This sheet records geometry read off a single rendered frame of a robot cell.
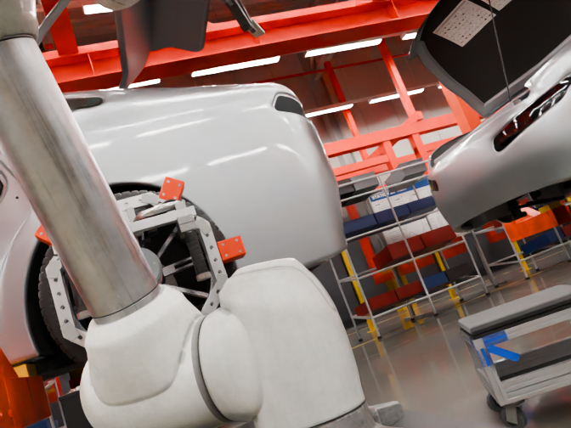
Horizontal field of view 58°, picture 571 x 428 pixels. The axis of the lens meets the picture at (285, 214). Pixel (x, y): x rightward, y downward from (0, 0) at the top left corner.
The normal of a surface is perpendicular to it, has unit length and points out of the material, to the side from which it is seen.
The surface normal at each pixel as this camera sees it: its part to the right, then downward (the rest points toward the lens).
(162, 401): -0.17, 0.09
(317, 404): 0.17, -0.13
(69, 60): 0.34, 0.92
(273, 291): -0.04, -0.52
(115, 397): -0.33, 0.26
